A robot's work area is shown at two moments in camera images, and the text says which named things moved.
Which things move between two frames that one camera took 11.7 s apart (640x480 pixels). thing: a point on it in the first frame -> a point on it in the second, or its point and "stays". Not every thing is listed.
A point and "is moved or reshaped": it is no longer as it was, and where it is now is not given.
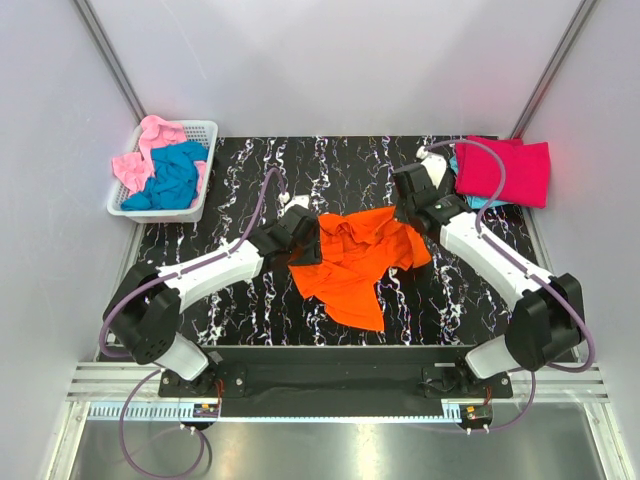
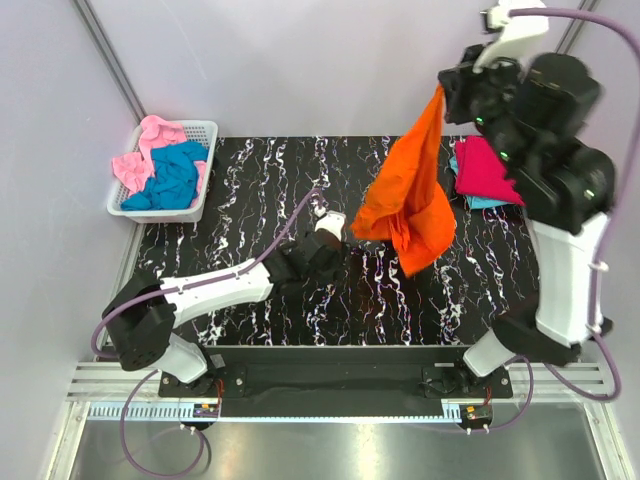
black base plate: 264,381 stays
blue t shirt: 173,185 stays
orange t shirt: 358,249 is moved or reshaped
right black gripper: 399,209 -> 459,80
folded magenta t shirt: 528,171 stays
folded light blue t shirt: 476,202 stays
